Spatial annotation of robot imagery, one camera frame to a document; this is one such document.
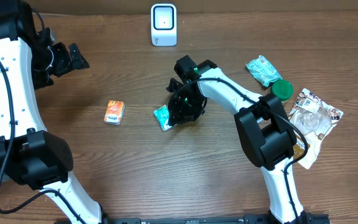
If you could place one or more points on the teal wet wipes pack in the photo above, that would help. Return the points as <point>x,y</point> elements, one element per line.
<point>263,71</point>

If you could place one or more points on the green lid jar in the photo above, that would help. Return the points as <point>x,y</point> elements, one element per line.
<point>283,89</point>

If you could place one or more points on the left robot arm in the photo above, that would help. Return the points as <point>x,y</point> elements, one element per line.
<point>29,154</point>

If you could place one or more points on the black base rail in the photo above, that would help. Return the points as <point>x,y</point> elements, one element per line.
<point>307,218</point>

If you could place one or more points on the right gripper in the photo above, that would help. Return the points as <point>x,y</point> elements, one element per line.
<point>184,115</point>

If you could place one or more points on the teal Kleenex tissue pack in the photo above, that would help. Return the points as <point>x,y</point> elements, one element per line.
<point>162,116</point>

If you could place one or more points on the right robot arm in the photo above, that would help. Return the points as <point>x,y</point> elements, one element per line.
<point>266,135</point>

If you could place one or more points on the beige plastic pouch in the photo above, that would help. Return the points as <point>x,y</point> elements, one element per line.
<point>315,119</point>

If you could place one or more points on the orange Kleenex tissue pack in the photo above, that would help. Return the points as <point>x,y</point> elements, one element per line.
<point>114,112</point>

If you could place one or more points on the white barcode scanner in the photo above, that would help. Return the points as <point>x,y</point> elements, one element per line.
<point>163,25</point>

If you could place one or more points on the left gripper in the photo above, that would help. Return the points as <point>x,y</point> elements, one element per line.
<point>66,63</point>

